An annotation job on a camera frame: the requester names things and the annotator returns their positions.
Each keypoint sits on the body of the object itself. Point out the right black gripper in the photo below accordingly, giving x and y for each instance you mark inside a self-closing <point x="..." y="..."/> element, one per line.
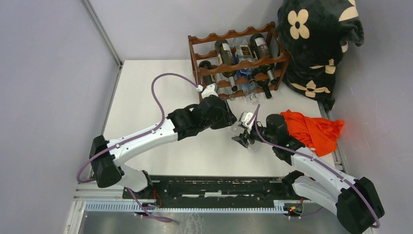
<point x="242" y="138"/>

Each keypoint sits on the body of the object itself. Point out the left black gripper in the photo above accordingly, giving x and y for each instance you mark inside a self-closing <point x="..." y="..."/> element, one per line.
<point x="228" y="118"/>

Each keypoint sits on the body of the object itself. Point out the blue square bottle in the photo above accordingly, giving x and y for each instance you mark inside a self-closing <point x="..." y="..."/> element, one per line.
<point x="248" y="88"/>

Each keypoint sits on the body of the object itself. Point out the small clear glass bottle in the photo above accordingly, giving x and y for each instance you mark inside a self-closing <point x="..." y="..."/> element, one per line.
<point x="224" y="90"/>

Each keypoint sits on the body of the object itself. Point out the green wine bottle white label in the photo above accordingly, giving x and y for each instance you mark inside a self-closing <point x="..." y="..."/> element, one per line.
<point x="263" y="83"/>

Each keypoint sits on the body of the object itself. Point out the clear bottle black cap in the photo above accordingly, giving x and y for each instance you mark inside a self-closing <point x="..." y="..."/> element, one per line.
<point x="242" y="53"/>

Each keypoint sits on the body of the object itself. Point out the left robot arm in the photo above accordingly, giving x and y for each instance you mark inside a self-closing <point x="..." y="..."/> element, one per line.
<point x="108" y="157"/>

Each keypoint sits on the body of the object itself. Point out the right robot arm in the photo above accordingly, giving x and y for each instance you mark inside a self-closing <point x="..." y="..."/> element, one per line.
<point x="353" y="201"/>

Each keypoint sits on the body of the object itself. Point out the brown wooden wine rack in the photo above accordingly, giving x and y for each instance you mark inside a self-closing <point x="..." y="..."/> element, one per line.
<point x="198" y="72"/>

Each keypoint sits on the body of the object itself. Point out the orange cloth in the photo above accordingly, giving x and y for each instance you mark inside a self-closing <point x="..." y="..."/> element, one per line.
<point x="318" y="134"/>

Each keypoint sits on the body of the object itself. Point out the black floral blanket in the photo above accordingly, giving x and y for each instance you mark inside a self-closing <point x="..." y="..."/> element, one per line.
<point x="317" y="34"/>

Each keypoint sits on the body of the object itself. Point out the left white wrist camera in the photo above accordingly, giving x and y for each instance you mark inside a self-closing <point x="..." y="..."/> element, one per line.
<point x="209" y="90"/>

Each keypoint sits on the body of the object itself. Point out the black mounting rail base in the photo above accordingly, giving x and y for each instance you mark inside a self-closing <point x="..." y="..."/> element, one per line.
<point x="205" y="194"/>

